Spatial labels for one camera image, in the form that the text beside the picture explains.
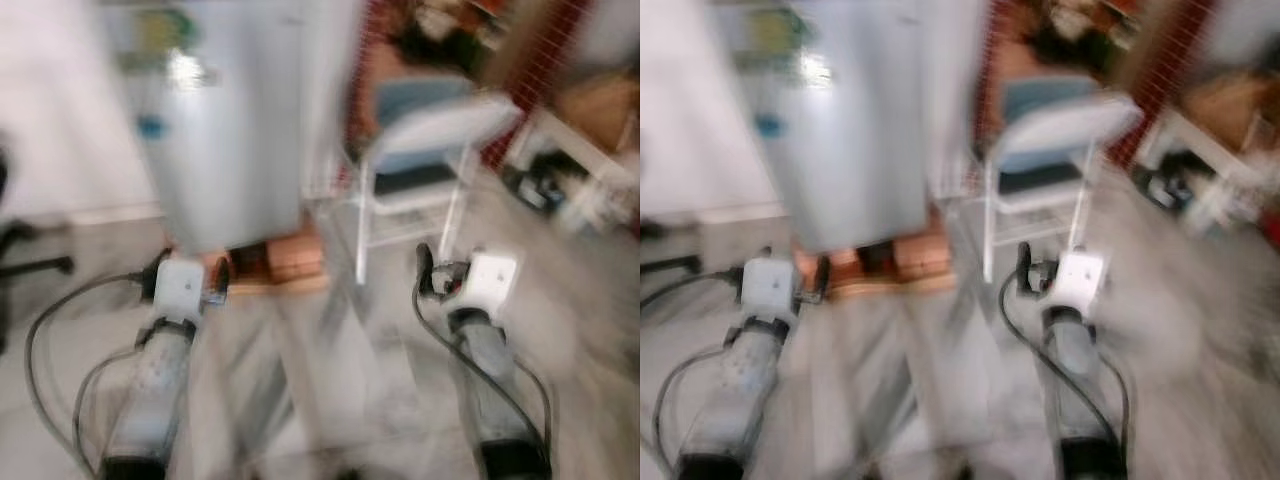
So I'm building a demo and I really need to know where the white fridge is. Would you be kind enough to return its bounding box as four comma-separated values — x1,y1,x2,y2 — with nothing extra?
708,0,993,257
98,0,369,257

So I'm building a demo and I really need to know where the green yellow fridge sticker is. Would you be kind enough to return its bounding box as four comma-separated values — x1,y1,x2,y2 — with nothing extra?
135,8,196,56
745,8,806,56

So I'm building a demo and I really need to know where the black bag with white label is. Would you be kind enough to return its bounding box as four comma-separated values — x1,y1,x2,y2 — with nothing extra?
1135,150,1201,211
503,150,576,213

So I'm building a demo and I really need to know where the black office chair base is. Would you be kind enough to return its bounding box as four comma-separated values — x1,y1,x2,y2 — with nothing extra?
0,130,76,353
640,220,701,276

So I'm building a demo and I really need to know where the white folding chair blue seat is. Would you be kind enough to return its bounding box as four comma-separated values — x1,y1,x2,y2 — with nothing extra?
975,75,1146,286
345,75,523,286

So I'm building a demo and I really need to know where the white low table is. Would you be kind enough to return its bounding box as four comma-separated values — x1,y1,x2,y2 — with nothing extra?
505,108,641,236
1135,108,1280,236

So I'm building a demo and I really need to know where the plain black bag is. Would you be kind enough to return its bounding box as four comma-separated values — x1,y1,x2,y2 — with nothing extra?
392,15,491,76
1020,15,1116,76

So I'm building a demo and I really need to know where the brown cardboard box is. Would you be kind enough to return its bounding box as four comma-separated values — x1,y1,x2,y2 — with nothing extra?
1185,72,1280,151
555,75,641,151

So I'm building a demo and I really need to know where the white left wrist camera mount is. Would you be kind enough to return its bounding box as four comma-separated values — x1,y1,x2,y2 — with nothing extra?
153,258,209,323
742,258,799,321

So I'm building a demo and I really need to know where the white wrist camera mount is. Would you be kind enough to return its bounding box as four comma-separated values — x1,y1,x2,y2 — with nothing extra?
1055,250,1109,309
153,258,209,323
465,250,521,311
742,258,799,321

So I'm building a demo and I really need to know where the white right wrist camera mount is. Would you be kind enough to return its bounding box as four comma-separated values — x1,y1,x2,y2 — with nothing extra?
465,250,521,311
1055,250,1109,309

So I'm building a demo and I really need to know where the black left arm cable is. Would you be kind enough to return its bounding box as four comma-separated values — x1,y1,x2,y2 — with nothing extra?
640,268,746,313
24,270,161,479
652,345,731,479
72,345,151,479

